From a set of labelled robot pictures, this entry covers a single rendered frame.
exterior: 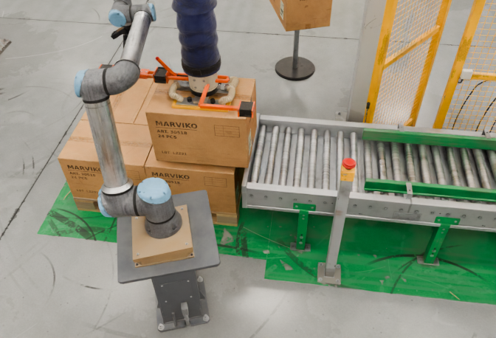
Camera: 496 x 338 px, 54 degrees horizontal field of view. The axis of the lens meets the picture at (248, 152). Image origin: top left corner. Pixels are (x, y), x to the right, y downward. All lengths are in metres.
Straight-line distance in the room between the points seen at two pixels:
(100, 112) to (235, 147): 1.01
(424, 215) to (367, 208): 0.33
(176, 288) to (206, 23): 1.44
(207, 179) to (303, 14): 1.81
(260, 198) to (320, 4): 1.95
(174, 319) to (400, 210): 1.49
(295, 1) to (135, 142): 1.79
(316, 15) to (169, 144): 1.93
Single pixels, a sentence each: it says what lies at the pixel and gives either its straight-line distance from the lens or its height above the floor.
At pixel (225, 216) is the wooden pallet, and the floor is 0.10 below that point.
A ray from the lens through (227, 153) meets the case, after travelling 2.98.
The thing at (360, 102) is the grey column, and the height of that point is 0.32.
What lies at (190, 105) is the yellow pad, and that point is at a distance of 2.87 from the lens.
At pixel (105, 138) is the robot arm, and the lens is 2.24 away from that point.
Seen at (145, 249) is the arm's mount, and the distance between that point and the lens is 2.46.
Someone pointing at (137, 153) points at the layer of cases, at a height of 0.54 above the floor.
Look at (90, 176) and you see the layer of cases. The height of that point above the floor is 0.39.
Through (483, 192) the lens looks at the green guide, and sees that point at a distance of 3.16.
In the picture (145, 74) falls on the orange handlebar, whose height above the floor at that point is 1.14.
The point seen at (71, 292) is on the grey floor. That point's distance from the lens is 3.44.
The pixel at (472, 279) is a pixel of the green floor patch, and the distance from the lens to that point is 3.55.
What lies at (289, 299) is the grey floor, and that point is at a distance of 3.21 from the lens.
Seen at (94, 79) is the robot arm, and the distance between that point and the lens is 2.15.
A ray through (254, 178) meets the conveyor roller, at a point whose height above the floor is 0.55.
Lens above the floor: 2.80
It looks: 44 degrees down
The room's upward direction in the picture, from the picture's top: 1 degrees counter-clockwise
